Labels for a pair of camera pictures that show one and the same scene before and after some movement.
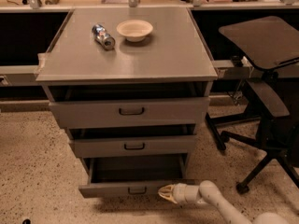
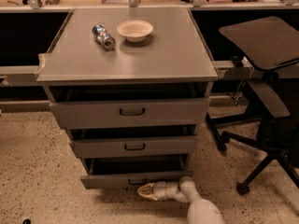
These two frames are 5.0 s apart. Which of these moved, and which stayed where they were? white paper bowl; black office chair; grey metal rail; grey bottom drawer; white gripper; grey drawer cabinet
Moved: white gripper; grey bottom drawer
Stayed: grey drawer cabinet; grey metal rail; white paper bowl; black office chair
